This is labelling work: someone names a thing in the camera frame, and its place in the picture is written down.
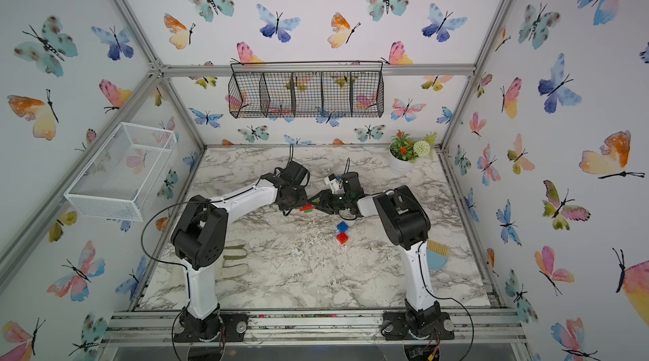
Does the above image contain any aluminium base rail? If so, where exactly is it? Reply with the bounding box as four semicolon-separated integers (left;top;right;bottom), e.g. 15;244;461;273
101;308;527;347

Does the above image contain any white mesh basket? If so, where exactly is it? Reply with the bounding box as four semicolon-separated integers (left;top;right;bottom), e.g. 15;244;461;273
64;122;177;222

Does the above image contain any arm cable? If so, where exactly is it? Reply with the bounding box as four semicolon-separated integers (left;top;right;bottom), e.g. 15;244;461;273
417;254;476;361
140;144;297;361

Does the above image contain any black wire basket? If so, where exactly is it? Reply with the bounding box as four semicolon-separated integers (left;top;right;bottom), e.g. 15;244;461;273
226;60;385;119

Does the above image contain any potted artificial plant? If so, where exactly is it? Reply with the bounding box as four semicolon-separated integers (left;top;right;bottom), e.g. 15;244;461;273
389;130;438;175

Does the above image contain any small red lego brick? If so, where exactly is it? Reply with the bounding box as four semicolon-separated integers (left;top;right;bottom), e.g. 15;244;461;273
336;233;349;244

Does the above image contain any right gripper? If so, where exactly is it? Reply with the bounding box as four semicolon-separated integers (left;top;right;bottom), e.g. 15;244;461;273
308;188;352;213

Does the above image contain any blue round brush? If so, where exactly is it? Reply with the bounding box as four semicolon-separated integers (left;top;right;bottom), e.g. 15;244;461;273
427;239;450;271

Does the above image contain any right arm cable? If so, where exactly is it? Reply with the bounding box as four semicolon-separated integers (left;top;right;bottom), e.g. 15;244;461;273
417;254;476;361

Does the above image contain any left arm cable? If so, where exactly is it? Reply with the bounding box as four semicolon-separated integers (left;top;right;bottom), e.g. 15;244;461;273
140;144;297;361

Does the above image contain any green strap loop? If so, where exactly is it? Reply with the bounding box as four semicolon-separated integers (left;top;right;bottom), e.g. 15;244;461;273
220;241;248;262

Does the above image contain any long red lego brick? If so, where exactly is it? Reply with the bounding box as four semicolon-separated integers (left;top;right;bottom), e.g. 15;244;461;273
299;204;315;212

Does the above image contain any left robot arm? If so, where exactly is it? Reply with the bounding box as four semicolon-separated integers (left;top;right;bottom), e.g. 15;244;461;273
172;161;310;342

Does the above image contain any blue lego brick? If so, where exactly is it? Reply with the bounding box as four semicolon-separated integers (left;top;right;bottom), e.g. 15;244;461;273
336;222;349;234

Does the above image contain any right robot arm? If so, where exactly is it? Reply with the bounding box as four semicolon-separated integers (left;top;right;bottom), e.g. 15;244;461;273
308;172;455;340

